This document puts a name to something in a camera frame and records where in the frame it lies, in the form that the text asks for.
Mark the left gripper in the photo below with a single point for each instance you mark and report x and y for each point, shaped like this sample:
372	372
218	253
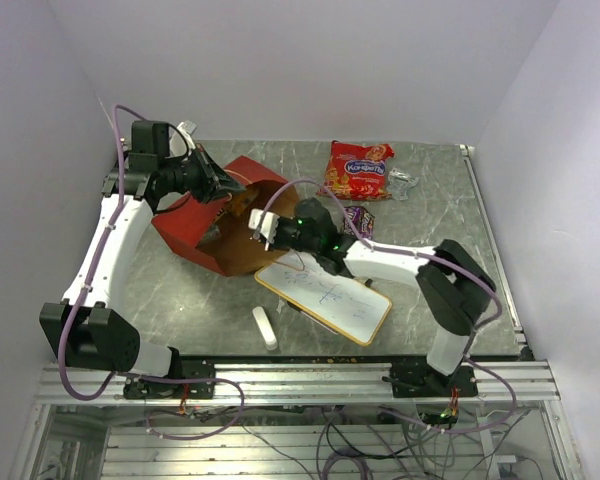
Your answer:
212	179

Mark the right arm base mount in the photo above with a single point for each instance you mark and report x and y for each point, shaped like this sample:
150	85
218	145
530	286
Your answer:
413	377

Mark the red paper bag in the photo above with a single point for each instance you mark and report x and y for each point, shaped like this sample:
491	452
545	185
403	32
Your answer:
236	253

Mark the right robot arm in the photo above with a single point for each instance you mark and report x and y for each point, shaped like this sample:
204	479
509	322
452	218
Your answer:
456	289

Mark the silver foil snack packet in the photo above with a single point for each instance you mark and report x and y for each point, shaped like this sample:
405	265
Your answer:
400	183

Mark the aluminium rail frame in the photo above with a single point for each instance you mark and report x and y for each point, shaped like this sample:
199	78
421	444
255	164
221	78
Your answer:
304	418

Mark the small whiteboard orange frame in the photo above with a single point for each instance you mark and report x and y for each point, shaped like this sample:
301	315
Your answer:
345	306

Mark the purple candy packet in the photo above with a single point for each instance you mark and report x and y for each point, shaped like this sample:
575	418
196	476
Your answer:
362	220

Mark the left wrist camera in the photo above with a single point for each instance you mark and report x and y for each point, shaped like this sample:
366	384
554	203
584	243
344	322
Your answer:
181	141

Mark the red candy snack bag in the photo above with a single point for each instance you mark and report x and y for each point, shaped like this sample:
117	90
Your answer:
356	172

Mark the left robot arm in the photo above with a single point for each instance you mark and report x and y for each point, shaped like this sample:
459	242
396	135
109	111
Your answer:
86	328

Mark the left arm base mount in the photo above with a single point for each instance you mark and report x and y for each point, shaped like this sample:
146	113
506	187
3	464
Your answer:
195	379

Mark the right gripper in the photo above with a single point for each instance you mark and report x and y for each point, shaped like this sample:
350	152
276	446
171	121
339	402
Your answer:
283	220

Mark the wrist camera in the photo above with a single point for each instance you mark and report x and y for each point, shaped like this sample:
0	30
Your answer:
263	226
181	141

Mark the dark snack packets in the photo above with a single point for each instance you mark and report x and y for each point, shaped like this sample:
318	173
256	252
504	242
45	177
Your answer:
213	233

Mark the white marker eraser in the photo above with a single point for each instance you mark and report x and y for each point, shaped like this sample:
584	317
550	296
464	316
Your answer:
265	328

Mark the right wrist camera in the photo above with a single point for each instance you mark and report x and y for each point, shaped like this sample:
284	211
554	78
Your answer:
263	226

